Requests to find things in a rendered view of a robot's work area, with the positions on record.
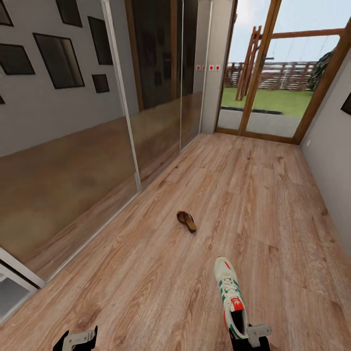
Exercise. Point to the gym shoe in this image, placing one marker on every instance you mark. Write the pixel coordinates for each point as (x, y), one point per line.
(234, 309)

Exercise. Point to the sandal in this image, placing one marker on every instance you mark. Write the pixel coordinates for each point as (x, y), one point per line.
(184, 218)

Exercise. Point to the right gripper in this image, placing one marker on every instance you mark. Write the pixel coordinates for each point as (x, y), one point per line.
(244, 345)

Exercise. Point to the door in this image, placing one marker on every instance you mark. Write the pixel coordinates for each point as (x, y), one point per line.
(282, 58)

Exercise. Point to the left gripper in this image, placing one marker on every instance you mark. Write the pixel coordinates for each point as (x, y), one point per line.
(80, 347)

